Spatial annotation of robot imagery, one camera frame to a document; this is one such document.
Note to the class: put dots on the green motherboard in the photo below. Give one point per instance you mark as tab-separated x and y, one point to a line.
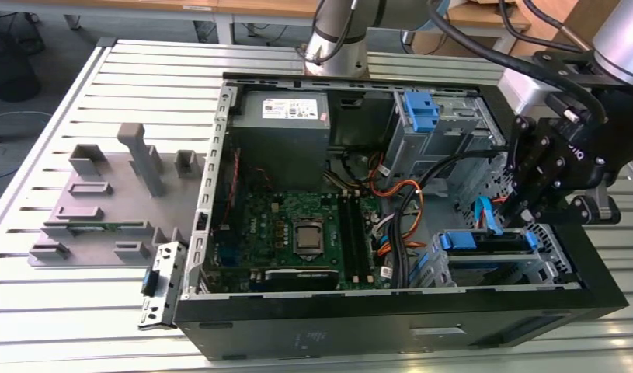
264	217

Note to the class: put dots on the grey power supply unit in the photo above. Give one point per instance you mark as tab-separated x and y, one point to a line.
280	151

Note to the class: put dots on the silver CPU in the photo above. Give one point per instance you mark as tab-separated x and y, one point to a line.
309	238

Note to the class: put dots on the black graphics card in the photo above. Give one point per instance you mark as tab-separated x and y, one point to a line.
300	279

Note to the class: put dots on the hard disk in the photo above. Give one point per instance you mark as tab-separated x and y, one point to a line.
459	241

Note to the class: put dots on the black RAM slot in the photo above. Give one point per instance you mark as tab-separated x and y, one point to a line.
349	237
364	237

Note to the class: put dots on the blue plastic drive latch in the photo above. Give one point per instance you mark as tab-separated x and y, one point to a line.
421	112

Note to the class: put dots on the grey metal drive cage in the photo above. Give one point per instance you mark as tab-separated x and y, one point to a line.
451	151

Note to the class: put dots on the brown wooden cabinet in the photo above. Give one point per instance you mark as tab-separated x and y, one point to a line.
593	11

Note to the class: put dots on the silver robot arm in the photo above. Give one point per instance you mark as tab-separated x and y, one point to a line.
336	54

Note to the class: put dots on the CPU socket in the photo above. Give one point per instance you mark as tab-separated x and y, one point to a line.
308	254

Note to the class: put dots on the grey parts rack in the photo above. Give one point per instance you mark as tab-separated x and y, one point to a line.
129	202

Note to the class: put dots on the metal slot bracket blue latch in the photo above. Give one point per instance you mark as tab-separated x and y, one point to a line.
165	279

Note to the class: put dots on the black PC case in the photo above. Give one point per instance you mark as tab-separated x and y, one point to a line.
347	330

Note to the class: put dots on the metal disk bay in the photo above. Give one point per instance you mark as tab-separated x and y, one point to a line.
503	256

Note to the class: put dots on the green RAM stick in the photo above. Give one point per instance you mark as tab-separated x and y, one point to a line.
96	225

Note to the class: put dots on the wooden desk white frame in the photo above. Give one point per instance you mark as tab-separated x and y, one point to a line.
140	5
476	17

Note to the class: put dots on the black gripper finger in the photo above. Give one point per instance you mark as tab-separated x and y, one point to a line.
596	211
523	155

